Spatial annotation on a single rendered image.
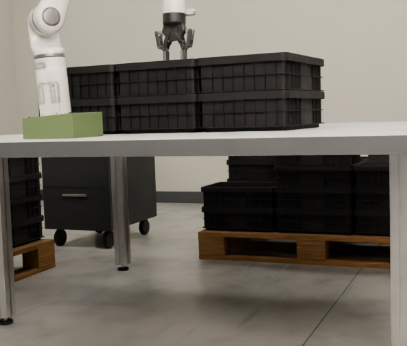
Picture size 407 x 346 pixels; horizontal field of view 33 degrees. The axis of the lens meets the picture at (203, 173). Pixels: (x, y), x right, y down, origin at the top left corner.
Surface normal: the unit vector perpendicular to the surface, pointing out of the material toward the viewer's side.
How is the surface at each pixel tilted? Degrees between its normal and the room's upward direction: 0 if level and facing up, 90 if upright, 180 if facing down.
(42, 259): 90
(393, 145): 90
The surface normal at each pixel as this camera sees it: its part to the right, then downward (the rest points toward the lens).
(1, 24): 0.93, 0.00
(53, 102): -0.21, 0.09
